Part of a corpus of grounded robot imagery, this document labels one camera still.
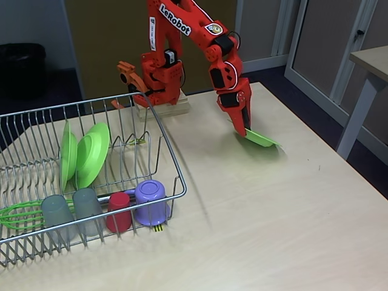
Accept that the brown pin board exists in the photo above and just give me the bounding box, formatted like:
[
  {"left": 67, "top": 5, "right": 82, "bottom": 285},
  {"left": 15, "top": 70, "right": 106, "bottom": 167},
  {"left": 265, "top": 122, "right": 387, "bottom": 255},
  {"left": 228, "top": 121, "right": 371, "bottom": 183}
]
[{"left": 64, "top": 0, "right": 237, "bottom": 101}]

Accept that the green whisk metal handle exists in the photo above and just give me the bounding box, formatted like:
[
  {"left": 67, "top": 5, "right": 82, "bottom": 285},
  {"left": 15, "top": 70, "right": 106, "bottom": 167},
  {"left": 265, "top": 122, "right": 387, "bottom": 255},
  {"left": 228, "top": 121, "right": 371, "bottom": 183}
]
[{"left": 0, "top": 192, "right": 137, "bottom": 231}]

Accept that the wooden base block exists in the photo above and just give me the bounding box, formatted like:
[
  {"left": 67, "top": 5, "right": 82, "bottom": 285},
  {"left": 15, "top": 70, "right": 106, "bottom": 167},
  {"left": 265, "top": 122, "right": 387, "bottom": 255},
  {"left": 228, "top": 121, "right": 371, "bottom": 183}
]
[{"left": 135, "top": 92, "right": 190, "bottom": 122}]

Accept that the grey translucent plastic cup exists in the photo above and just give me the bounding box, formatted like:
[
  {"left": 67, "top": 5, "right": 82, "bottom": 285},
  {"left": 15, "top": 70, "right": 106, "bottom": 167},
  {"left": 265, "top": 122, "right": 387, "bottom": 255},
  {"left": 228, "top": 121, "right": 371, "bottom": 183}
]
[
  {"left": 41, "top": 195, "right": 76, "bottom": 242},
  {"left": 72, "top": 188, "right": 105, "bottom": 237}
]

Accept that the red plastic cup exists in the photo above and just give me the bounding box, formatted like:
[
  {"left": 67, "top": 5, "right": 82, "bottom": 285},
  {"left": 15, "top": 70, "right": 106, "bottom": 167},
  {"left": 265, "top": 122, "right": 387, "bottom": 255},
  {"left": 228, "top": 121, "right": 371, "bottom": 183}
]
[{"left": 105, "top": 193, "right": 133, "bottom": 233}]

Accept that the purple plastic mug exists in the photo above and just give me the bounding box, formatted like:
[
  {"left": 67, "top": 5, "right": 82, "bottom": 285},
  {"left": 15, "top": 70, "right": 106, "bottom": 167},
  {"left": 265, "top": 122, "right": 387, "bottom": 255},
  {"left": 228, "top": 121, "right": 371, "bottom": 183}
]
[{"left": 124, "top": 179, "right": 170, "bottom": 227}]

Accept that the beige side table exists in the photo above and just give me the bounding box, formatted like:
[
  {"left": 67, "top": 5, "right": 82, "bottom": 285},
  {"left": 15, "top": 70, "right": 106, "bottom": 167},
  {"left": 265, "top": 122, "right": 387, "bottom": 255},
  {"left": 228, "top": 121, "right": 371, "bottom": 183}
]
[{"left": 336, "top": 45, "right": 388, "bottom": 160}]

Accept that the grey framed cabinet door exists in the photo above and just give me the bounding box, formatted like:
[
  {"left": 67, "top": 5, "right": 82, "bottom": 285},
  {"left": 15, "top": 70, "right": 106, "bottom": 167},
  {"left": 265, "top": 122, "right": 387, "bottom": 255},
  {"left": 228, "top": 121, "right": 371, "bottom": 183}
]
[
  {"left": 232, "top": 0, "right": 292, "bottom": 75},
  {"left": 284, "top": 0, "right": 388, "bottom": 143}
]

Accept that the green plastic plate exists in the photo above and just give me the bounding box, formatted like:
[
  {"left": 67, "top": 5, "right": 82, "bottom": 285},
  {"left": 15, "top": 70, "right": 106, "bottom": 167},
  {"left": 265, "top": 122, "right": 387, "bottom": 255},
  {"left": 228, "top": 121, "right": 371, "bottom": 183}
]
[
  {"left": 235, "top": 127, "right": 282, "bottom": 150},
  {"left": 59, "top": 120, "right": 79, "bottom": 192},
  {"left": 75, "top": 122, "right": 111, "bottom": 189}
]

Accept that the white gripper servo cable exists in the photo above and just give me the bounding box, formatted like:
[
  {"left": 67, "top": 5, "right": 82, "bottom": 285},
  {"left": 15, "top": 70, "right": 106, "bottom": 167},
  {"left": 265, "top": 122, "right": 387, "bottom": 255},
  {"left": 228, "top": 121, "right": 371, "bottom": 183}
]
[{"left": 224, "top": 61, "right": 239, "bottom": 91}]

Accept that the orange table clamp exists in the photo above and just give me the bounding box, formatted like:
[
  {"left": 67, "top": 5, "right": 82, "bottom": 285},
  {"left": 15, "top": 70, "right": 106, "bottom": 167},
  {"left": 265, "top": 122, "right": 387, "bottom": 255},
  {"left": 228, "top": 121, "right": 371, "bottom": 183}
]
[{"left": 110, "top": 61, "right": 152, "bottom": 110}]

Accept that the metal wire dish rack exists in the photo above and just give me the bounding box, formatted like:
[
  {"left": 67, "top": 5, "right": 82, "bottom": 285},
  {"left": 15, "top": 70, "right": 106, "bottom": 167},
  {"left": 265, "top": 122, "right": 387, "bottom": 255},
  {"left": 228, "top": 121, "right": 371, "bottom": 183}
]
[{"left": 0, "top": 92, "right": 187, "bottom": 268}]

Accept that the black waste bin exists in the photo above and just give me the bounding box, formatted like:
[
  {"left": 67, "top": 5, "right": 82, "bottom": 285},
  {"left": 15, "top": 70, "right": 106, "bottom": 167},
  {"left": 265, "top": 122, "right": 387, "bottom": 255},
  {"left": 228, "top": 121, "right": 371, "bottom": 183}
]
[{"left": 0, "top": 42, "right": 47, "bottom": 99}]

